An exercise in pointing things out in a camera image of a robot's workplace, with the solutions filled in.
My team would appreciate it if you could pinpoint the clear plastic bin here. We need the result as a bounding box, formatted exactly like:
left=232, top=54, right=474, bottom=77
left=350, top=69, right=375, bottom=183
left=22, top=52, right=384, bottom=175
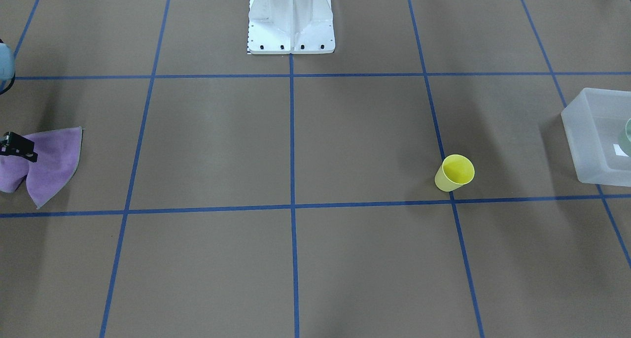
left=561, top=87, right=631, bottom=187

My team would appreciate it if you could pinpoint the pale green bowl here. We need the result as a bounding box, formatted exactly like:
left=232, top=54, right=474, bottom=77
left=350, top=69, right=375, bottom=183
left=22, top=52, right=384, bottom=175
left=618, top=119, right=631, bottom=157

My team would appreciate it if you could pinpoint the yellow plastic cup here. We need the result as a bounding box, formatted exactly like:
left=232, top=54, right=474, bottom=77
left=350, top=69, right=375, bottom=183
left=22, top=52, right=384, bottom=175
left=434, top=154, right=475, bottom=192

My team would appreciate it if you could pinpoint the purple microfiber cloth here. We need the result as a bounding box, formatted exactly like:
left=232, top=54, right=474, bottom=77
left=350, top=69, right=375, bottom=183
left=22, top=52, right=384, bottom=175
left=0, top=127, right=84, bottom=208

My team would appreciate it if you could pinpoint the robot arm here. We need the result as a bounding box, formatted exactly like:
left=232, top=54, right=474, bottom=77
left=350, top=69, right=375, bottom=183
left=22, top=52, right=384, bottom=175
left=0, top=41, right=38, bottom=163

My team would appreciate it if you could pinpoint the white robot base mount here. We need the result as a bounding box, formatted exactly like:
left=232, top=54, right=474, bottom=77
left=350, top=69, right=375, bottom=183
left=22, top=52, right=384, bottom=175
left=246, top=0, right=336, bottom=55

